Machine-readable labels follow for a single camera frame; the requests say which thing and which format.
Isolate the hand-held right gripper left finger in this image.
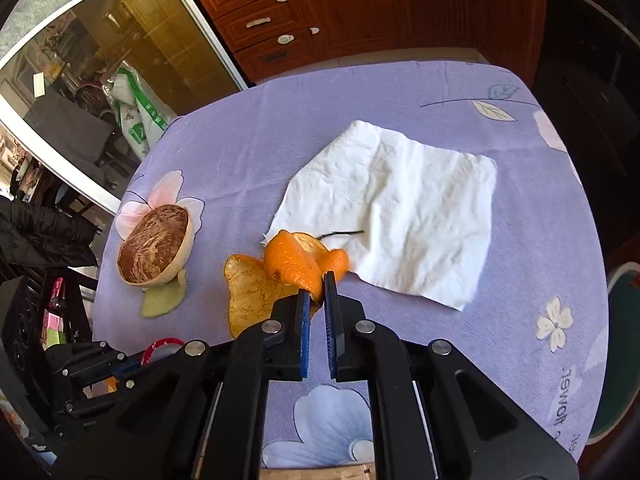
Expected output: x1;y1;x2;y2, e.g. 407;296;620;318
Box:
65;287;313;480

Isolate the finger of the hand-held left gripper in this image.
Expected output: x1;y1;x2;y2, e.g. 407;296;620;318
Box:
52;377;138;418
46;341;148;386

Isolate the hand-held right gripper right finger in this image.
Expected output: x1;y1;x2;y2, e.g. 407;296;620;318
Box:
322;271;581;480

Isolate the bright orange peel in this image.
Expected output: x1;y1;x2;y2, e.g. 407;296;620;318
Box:
263;230;350;306

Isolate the green peel piece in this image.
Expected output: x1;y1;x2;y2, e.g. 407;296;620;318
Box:
141;267;188;318

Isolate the beige fruit shell half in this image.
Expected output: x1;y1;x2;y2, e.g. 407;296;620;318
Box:
116;204;195;286

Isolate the white paper tissue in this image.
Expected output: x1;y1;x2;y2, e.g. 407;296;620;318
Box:
262;120;498;311

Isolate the pale orange peel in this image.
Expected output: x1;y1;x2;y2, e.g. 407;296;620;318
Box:
223;254;321;338

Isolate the black jacket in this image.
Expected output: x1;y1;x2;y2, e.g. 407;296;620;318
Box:
0;199;98;281

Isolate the green and white bag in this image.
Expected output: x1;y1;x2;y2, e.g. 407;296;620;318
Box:
102;65;176;158

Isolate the glass sliding door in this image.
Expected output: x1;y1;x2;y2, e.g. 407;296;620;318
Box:
0;0;251;211

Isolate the wooden kitchen cabinet with drawers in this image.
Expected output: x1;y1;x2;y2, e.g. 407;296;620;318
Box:
192;0;548;83

